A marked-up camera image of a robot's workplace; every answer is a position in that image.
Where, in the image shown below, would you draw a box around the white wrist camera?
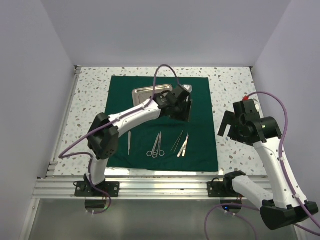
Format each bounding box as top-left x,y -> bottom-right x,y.
253,99 -> 261,113
182,84 -> 193,93

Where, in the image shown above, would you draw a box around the aluminium mounting rail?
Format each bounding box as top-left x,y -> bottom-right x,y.
34,176 -> 293,201

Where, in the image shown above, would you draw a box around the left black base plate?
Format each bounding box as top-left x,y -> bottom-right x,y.
73,181 -> 120,197

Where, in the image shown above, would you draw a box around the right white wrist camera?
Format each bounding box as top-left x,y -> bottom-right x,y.
253,99 -> 261,113

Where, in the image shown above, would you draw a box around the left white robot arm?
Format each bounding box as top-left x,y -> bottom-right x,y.
86,84 -> 193,197

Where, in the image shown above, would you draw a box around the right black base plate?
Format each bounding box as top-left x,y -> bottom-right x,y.
206,181 -> 241,198

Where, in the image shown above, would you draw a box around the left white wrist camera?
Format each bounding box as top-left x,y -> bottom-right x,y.
182,84 -> 193,93

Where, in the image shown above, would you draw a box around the thin pointed steel tweezers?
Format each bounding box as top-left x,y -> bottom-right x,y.
171,130 -> 184,153

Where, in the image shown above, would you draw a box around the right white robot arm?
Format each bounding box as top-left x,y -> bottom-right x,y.
218,99 -> 319,230

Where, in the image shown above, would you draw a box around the steel surgical scissors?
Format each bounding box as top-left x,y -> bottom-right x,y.
152,132 -> 165,158

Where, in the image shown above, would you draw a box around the steel ring-handled clamp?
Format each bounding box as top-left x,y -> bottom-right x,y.
146,134 -> 160,159

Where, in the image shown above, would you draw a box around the green surgical drape cloth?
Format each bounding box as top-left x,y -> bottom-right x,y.
107,77 -> 219,172

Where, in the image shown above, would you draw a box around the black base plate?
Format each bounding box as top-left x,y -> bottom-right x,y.
73,181 -> 120,197
206,181 -> 241,198

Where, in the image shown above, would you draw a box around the steel scalpel handle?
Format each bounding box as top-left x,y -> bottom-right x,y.
127,131 -> 132,156

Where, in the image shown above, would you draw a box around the stainless steel instrument tray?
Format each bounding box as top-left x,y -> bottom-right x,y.
132,84 -> 173,107

